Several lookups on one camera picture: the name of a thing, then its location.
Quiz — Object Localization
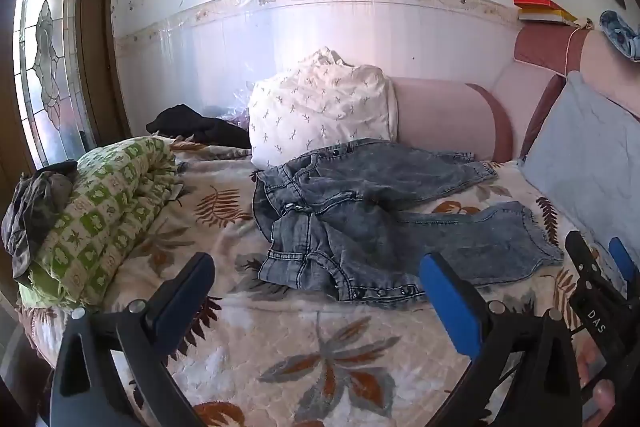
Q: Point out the pink sofa backrest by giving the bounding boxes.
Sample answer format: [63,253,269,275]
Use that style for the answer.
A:
[387,24,640,162]

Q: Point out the yellow book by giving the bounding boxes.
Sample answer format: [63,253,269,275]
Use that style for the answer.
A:
[518,7,578,26]

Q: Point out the black cloth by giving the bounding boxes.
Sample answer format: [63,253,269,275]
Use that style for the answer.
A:
[146,104,252,150]

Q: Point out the grey-blue denim pants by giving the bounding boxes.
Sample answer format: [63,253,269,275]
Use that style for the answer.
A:
[251,138,566,304]

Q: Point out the leaf-print bed blanket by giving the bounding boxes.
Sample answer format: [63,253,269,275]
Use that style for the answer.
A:
[17,142,631,427]

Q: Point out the dark grey cloth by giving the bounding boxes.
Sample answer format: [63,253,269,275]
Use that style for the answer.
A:
[1,160,79,285]

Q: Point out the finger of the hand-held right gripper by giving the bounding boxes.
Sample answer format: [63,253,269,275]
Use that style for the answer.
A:
[565,231,627,350]
[609,237,640,298]

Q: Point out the stained glass wooden door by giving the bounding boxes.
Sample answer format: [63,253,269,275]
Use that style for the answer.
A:
[0,0,131,178]

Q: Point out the white cable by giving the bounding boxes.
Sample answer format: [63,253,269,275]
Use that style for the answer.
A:
[562,19,593,78]

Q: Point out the green patterned rolled blanket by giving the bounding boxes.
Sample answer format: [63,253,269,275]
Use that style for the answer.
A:
[17,136,178,310]

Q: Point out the blue patterned cloth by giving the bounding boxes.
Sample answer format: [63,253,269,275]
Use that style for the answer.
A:
[599,10,640,61]

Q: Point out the clear purple plastic bag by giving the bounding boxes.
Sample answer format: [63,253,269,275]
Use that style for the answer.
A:
[202,89,253,130]

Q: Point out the light blue cushion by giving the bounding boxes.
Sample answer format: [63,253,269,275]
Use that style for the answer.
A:
[520,71,640,253]

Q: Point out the white twig-print pillow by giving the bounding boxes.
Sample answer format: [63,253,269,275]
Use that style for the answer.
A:
[247,47,399,170]

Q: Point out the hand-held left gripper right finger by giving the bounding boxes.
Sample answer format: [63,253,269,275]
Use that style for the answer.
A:
[419,252,583,427]

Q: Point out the person's right hand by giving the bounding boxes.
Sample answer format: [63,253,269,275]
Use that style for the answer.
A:
[577,347,618,415]

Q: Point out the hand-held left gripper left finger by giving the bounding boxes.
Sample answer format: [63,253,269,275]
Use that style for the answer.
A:
[49,252,217,427]

